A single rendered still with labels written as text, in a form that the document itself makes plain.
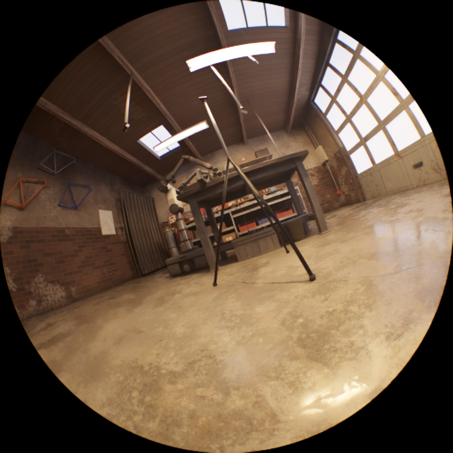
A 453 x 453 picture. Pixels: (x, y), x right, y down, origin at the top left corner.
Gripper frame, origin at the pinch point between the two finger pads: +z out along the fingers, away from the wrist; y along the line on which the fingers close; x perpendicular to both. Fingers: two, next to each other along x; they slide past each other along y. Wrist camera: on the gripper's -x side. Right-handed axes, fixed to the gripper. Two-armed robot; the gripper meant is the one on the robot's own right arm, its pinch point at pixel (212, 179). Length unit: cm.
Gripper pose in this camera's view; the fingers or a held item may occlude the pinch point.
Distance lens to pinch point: 181.6
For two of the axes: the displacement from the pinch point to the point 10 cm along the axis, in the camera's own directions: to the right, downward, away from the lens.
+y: -9.3, 3.3, 1.6
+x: -3.1, -4.8, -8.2
